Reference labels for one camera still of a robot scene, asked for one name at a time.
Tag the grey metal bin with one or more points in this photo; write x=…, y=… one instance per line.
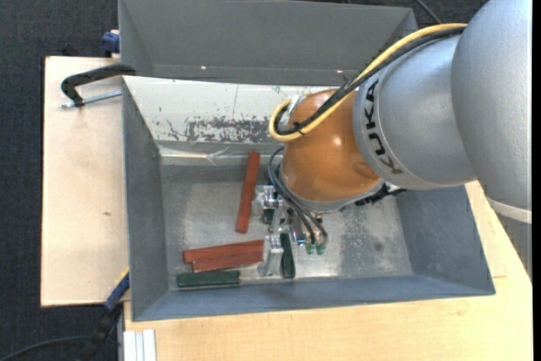
x=203, y=34

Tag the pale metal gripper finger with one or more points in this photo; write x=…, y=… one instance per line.
x=272, y=255

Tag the pale wood flat board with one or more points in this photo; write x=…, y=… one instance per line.
x=80, y=190

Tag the red-brown flat block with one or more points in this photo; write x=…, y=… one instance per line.
x=220, y=250
x=248, y=190
x=224, y=263

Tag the dark green flat block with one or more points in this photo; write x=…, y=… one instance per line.
x=208, y=279
x=288, y=260

